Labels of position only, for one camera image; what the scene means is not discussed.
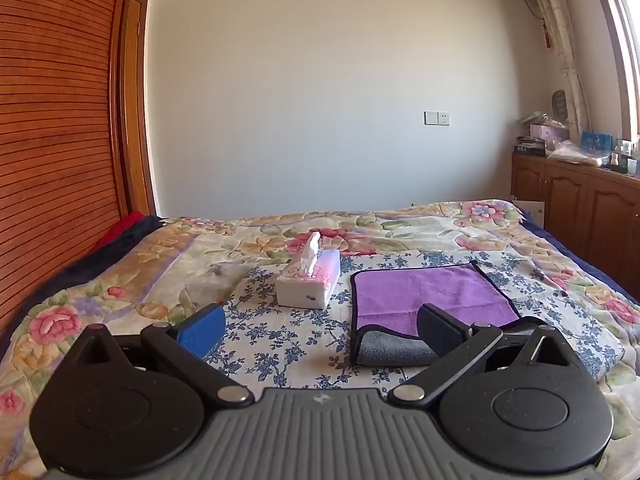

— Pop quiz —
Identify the purple and grey towel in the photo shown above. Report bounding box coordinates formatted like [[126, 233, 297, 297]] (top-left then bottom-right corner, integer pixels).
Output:
[[349, 261, 521, 367]]

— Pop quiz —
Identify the pale patterned curtain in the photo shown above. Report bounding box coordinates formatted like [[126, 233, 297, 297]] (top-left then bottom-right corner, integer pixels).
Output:
[[520, 0, 593, 133]]

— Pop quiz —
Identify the wooden window frame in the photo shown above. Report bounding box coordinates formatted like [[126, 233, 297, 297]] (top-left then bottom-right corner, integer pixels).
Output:
[[585, 0, 640, 143]]

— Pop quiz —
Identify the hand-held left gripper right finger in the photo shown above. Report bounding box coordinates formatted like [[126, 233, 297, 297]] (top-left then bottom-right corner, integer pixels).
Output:
[[390, 303, 576, 406]]

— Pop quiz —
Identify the stack of books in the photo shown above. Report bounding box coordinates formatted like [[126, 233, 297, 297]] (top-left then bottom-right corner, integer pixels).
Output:
[[514, 136, 548, 156]]

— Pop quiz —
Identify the blue box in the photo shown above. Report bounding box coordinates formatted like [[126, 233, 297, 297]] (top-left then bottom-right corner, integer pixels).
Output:
[[581, 131, 615, 151]]

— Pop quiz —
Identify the clear plastic bag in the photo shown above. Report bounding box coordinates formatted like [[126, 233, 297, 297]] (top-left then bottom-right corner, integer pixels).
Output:
[[547, 140, 613, 167]]

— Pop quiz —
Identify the floral quilt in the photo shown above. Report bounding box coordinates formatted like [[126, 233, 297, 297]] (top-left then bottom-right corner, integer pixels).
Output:
[[0, 200, 640, 480]]

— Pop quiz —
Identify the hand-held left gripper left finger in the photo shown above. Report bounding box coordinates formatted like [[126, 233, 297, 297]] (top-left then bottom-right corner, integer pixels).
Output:
[[60, 304, 256, 407]]

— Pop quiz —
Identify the wooden door frame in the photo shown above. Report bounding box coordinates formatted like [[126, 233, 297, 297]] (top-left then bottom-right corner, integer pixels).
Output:
[[117, 0, 157, 217]]

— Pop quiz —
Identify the cluster of small bottles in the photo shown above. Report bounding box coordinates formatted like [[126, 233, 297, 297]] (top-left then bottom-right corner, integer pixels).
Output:
[[607, 137, 640, 177]]

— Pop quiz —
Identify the slatted wooden wardrobe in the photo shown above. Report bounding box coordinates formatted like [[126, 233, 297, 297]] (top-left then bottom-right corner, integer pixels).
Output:
[[0, 0, 138, 333]]

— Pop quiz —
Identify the blue floral white cloth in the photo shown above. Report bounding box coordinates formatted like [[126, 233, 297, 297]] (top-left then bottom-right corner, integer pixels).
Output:
[[202, 250, 626, 382]]

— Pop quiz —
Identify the red cloth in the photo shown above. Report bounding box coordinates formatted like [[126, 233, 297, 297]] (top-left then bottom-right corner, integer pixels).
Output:
[[95, 211, 147, 251]]

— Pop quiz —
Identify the white pink tissue box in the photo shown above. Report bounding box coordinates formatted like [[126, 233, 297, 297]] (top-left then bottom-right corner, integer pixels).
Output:
[[276, 232, 342, 309]]

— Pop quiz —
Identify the wooden cabinet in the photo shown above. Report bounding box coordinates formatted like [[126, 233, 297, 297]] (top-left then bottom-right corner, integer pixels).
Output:
[[511, 152, 640, 293]]

